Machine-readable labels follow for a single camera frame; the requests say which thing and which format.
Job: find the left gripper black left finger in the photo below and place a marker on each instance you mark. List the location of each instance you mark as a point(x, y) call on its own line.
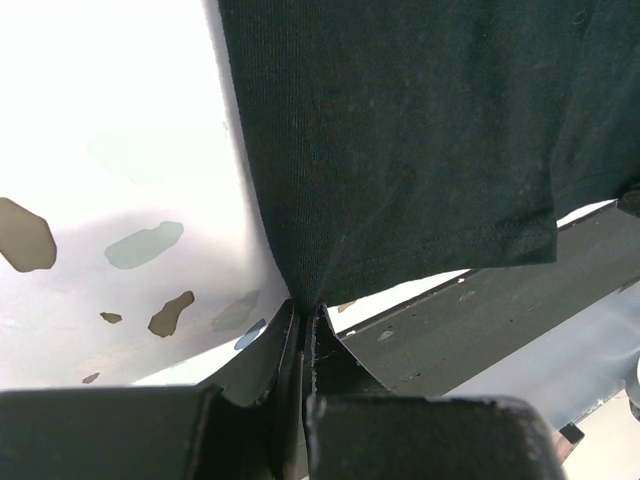
point(239, 423)

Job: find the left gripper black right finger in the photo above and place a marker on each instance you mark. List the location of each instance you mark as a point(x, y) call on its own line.
point(356, 428)

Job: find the black t shirt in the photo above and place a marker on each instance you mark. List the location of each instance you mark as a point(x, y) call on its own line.
point(389, 141)

